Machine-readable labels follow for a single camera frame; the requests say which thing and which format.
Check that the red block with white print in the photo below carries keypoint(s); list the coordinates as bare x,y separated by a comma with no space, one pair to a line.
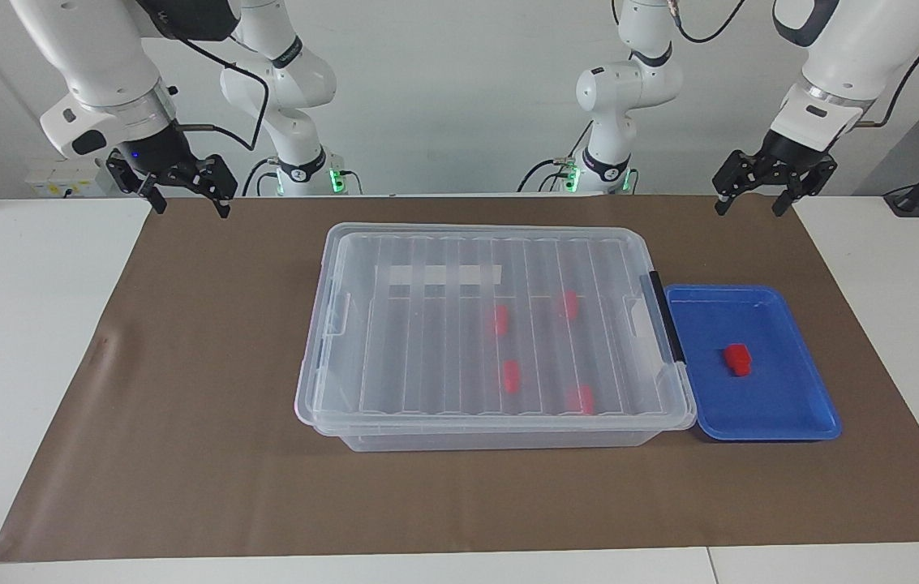
737,358

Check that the clear ribbed box lid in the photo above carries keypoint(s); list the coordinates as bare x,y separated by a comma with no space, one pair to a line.
427,341

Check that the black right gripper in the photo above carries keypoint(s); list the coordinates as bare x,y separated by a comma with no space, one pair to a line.
163,162

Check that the brown table mat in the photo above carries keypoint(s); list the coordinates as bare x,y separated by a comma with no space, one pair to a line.
183,405

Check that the white power strip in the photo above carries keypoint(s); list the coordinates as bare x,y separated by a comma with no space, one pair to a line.
62,182

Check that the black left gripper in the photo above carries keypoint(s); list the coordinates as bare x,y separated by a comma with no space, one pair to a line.
788,162

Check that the black box latch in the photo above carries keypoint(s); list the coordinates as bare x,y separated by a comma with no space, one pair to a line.
667,320

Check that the clear plastic storage box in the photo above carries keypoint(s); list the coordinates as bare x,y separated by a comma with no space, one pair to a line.
508,440

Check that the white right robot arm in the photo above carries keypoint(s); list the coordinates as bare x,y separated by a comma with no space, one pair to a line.
94,49

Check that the red toy block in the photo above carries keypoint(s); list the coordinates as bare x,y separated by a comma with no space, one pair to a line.
581,399
512,375
569,304
500,319

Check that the blue plastic tray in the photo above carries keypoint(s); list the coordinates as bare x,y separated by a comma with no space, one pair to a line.
783,405

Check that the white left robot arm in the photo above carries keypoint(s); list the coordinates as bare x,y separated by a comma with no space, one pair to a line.
856,57

